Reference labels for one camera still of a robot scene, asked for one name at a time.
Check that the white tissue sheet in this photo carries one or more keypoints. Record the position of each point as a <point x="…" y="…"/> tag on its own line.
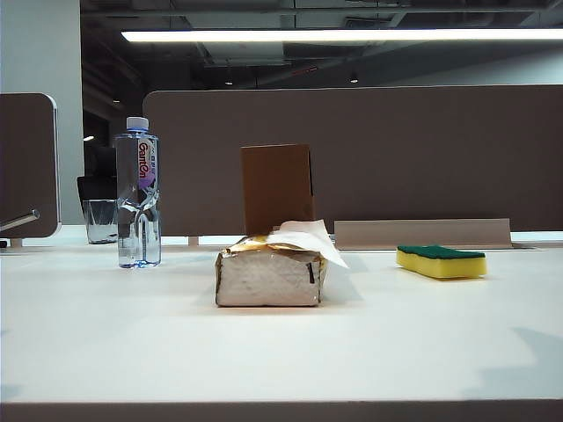
<point x="308" y="237"/>

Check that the long ceiling light strip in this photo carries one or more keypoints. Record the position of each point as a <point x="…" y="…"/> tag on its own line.
<point x="334" y="35"/>

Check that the silver metal rod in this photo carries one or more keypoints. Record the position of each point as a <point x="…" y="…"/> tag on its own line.
<point x="22" y="218"/>

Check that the wide brown desk partition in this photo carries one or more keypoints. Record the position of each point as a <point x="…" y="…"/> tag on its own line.
<point x="396" y="154"/>

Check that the yellow sponge with green scourer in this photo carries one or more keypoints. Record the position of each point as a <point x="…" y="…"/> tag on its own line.
<point x="440" y="267"/>

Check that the clear Ganten water bottle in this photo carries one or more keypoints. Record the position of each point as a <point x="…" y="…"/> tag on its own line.
<point x="136" y="202"/>

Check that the black office chair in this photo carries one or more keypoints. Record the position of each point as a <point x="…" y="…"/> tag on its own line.
<point x="99" y="184"/>

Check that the brown cardboard box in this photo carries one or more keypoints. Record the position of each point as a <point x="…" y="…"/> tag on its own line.
<point x="277" y="189"/>

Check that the soft tissue pack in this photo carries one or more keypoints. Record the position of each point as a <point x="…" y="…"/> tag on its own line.
<point x="264" y="281"/>

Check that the brown partition with white edge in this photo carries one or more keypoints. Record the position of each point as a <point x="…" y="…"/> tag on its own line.
<point x="26" y="167"/>

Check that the clear drinking glass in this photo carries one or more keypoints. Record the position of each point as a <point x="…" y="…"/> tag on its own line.
<point x="99" y="224"/>

